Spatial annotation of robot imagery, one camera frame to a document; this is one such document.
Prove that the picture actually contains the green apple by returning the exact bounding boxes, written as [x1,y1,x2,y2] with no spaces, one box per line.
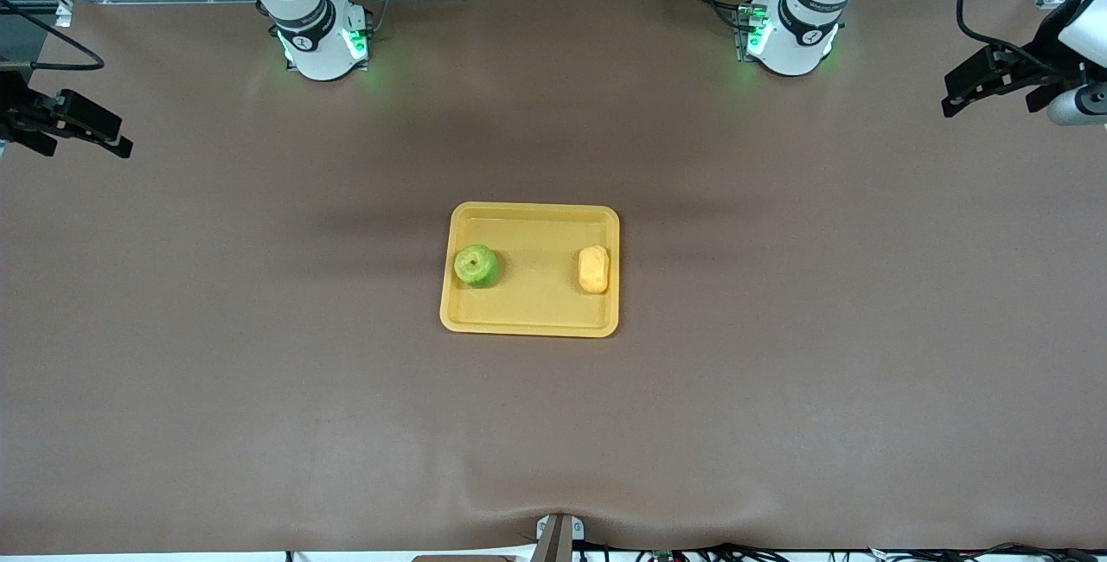
[453,243,500,289]

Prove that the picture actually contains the yellow potato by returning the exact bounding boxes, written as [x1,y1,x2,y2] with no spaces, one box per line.
[577,245,611,295]

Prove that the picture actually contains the yellow plastic tray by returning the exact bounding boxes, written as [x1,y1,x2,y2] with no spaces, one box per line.
[439,201,622,339]

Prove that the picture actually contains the brown table mat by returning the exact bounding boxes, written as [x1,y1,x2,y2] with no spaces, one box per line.
[0,0,1107,554]

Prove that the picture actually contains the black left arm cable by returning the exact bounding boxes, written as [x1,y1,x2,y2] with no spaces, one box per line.
[955,0,1069,70]

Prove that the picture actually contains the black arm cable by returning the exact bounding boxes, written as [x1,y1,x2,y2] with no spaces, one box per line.
[0,0,106,72]
[955,0,1069,70]

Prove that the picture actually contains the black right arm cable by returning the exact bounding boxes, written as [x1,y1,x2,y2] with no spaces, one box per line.
[0,0,106,72]

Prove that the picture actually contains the black floor cables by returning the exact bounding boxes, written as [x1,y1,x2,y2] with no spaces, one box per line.
[636,542,1107,562]

